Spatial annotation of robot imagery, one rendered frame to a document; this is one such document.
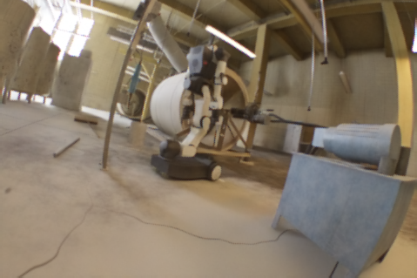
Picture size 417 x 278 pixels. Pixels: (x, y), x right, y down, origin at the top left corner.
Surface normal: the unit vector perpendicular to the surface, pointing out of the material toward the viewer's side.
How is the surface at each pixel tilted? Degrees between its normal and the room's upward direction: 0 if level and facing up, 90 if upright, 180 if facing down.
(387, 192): 90
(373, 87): 90
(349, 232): 90
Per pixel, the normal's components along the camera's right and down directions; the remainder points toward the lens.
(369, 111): -0.79, -0.19
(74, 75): 0.58, 0.11
